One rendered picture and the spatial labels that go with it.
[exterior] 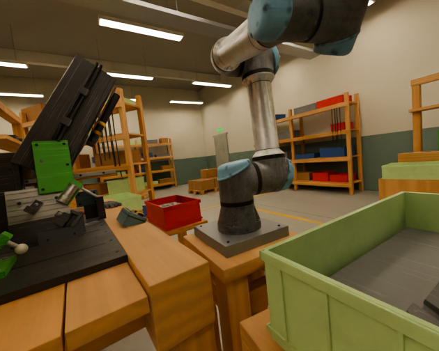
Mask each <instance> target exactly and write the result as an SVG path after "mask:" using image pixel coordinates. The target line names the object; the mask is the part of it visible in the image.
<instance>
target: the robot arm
mask: <svg viewBox="0 0 439 351"><path fill-rule="evenodd" d="M369 1H370V0H252V2H251V3H250V7H249V12H248V19H247V20H245V21H244V22H243V23H242V24H241V25H240V26H239V27H238V28H237V29H236V30H235V31H234V32H232V33H231V34H230V35H229V36H227V37H223V38H220V39H219V40H218V41H217V42H216V43H215V44H214V45H213V48H212V50H211V54H210V58H211V62H212V65H213V67H214V68H215V69H216V71H218V72H219V73H220V74H222V75H224V76H227V77H241V78H242V84H243V86H245V87H246V88H247V93H248V98H249V108H250V114H251V120H252V130H253V136H254V146H255V151H256V152H255V154H254V155H253V157H252V162H251V161H250V160H249V159H241V160H237V161H234V162H229V163H226V164H222V165H220V166H219V167H218V169H217V181H218V186H219V198H220V205H221V209H220V213H219V219H218V223H217V225H218V231H219V232H221V233H224V234H228V235H243V234H248V233H253V232H255V231H257V230H258V229H260V228H261V219H260V217H259V214H258V212H257V210H256V208H255V205H254V195H258V194H266V193H270V192H279V191H282V190H285V189H288V188H289V187H290V186H291V184H292V182H293V179H294V167H293V164H292V163H291V160H290V159H287V158H285V153H284V152H283V151H282V150H280V149H279V139H278V134H277V124H276V118H275V108H274V102H273V96H272V86H271V82H272V81H273V79H274V78H275V75H276V73H277V71H278V68H279V66H278V63H279V52H278V49H277V47H276V46H277V45H279V44H282V43H283V42H303V43H313V44H314V53H316V54H322V55H329V56H345V55H347V54H349V53H350V52H351V51H352V49H353V46H354V44H355V41H356V39H357V35H358V34H359V33H360V31H361V28H360V27H361V25H362V21H363V19H364V16H365V13H366V11H367V7H368V5H369Z"/></svg>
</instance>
